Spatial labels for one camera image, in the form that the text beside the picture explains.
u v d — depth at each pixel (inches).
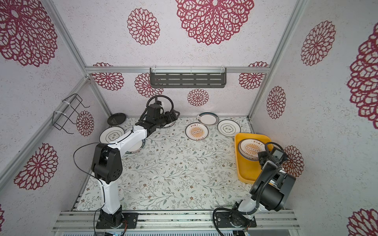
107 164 20.5
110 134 43.1
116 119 48.9
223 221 28.9
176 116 33.4
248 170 36.8
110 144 21.2
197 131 43.8
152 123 28.2
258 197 17.3
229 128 44.6
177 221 29.5
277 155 27.6
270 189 18.3
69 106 30.8
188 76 37.3
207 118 47.9
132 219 28.9
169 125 32.8
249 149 38.5
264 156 32.7
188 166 36.6
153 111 27.6
